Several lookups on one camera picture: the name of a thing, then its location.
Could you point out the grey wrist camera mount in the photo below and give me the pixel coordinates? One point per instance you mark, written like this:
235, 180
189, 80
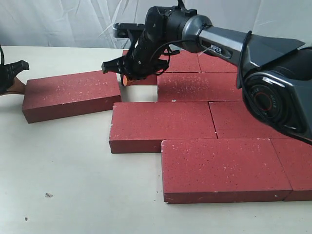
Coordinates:
130, 31

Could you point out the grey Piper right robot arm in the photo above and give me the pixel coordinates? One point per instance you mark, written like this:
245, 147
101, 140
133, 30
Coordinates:
274, 74

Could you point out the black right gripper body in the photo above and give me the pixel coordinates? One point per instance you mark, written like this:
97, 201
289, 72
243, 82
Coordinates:
141, 60

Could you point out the white backdrop cloth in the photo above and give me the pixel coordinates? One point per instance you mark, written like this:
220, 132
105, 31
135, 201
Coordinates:
88, 23

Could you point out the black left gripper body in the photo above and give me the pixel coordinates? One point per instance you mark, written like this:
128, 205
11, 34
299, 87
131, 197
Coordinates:
8, 72

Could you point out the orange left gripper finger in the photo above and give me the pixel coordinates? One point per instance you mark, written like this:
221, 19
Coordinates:
18, 88

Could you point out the red brick with white chip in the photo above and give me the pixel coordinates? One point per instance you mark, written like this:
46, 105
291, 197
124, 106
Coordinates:
197, 87

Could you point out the red brick middle row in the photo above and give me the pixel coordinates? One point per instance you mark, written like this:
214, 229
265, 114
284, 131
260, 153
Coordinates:
232, 120

